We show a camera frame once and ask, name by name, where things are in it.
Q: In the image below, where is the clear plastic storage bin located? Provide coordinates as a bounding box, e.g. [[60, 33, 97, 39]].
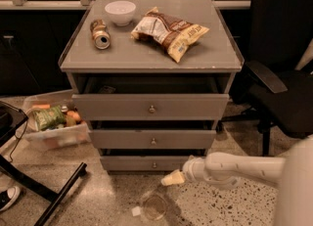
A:
[[22, 89, 91, 151]]

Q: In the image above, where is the grey top drawer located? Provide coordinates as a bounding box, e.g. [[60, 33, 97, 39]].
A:
[[71, 75, 230, 122]]

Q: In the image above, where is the green snack bag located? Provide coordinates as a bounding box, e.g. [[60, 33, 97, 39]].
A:
[[34, 106, 66, 131]]

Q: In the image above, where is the grey bottom drawer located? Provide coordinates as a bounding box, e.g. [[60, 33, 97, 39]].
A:
[[99, 149, 209, 173]]

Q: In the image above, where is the grey drawer cabinet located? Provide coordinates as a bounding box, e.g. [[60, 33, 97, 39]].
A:
[[58, 0, 245, 175]]

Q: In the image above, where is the black office chair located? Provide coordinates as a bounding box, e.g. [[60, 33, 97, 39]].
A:
[[226, 0, 313, 156]]

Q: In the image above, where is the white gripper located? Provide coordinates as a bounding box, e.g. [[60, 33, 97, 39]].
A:
[[161, 157, 204, 186]]

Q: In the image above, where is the black white sneaker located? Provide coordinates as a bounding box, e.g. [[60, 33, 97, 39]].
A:
[[0, 186, 21, 211]]

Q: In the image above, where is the grey drawer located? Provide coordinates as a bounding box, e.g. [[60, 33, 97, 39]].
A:
[[71, 75, 230, 122], [99, 149, 209, 173], [90, 120, 216, 150]]

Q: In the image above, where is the gold drink can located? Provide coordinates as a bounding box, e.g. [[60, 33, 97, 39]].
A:
[[90, 20, 111, 50]]

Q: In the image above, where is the orange fruit in bin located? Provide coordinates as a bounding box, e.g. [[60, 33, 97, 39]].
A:
[[67, 111, 81, 123]]

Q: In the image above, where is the grey middle drawer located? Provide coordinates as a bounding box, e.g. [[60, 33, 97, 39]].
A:
[[90, 120, 216, 150]]

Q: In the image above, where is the brown yellow chip bag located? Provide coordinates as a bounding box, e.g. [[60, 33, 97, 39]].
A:
[[131, 7, 208, 63]]

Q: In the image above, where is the white ceramic bowl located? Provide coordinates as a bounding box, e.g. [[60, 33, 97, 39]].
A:
[[105, 1, 136, 26]]

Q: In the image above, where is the black stand frame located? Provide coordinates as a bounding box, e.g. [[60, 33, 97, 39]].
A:
[[0, 101, 88, 226]]

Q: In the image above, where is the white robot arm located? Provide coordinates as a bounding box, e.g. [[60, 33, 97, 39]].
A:
[[161, 135, 313, 226]]

